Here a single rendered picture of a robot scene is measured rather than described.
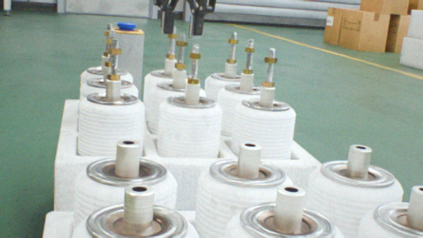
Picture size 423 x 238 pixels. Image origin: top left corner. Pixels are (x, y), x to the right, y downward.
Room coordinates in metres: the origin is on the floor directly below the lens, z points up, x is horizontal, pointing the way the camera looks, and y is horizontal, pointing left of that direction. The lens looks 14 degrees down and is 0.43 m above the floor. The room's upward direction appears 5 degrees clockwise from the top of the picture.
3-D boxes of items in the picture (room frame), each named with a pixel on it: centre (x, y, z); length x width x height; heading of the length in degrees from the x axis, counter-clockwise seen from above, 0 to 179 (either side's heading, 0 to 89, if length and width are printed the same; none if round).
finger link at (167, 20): (0.98, 0.09, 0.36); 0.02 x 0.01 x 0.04; 136
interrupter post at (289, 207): (0.42, -0.07, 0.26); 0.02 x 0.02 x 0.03
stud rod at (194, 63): (0.84, 0.03, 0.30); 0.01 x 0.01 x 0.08; 87
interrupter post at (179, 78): (0.95, 0.06, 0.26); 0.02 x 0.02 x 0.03
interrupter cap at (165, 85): (0.95, 0.06, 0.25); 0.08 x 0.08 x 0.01
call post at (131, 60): (1.22, 0.20, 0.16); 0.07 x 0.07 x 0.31; 13
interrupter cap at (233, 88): (0.98, -0.06, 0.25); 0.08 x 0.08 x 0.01
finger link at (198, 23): (0.93, 0.03, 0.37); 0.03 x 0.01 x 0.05; 46
